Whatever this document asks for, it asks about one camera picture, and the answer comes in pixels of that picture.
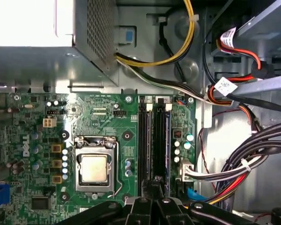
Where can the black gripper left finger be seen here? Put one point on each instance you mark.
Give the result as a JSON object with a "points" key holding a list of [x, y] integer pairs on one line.
{"points": [[138, 211]]}

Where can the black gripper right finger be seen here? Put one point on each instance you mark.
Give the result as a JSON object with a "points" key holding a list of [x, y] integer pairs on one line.
{"points": [[171, 211]]}

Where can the dark RAM stick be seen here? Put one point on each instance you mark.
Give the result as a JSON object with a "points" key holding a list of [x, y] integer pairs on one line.
{"points": [[168, 140]]}

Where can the black RAM slot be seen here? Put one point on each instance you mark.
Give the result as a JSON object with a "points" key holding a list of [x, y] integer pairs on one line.
{"points": [[142, 140], [159, 140]]}

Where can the white board connector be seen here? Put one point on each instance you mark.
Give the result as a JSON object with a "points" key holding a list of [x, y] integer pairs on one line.
{"points": [[186, 170]]}

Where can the metal socket cover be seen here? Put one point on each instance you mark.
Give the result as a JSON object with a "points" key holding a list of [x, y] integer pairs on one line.
{"points": [[93, 187]]}

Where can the silver CPU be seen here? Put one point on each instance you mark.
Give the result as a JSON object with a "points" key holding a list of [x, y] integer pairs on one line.
{"points": [[94, 167]]}

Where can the black CPU socket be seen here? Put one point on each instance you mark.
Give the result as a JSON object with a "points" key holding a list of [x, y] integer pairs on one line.
{"points": [[96, 141]]}

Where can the green motherboard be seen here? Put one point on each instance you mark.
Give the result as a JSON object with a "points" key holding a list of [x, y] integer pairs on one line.
{"points": [[103, 117]]}

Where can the blue expansion slot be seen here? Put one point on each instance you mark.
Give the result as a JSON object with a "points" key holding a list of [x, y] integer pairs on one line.
{"points": [[0, 197]]}

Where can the black PC case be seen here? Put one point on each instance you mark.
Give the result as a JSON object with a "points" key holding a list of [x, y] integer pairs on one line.
{"points": [[154, 35]]}

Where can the grey power supply unit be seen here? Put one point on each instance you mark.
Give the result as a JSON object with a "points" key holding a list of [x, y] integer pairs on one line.
{"points": [[37, 65]]}

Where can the grey metal drive cage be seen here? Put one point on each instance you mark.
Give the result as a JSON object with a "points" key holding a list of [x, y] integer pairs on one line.
{"points": [[267, 28]]}

